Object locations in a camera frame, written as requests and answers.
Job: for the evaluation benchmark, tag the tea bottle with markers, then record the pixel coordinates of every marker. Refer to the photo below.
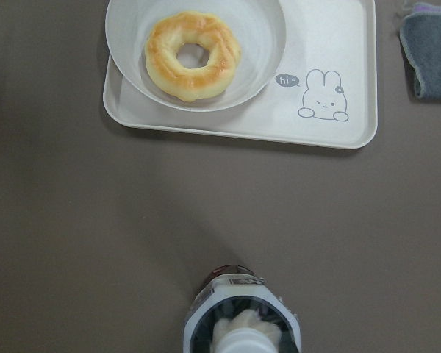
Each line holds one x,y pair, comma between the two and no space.
235,312

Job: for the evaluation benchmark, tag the cream rabbit tray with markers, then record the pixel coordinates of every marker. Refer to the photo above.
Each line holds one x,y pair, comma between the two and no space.
324,92

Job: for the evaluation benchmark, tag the white round plate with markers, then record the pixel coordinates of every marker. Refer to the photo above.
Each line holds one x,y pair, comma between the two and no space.
259,27

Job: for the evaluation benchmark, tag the glazed donut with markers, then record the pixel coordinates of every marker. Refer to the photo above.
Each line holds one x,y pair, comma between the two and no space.
207,30

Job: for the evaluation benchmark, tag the grey folded cloth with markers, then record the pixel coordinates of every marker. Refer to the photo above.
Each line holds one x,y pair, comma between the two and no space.
420,36

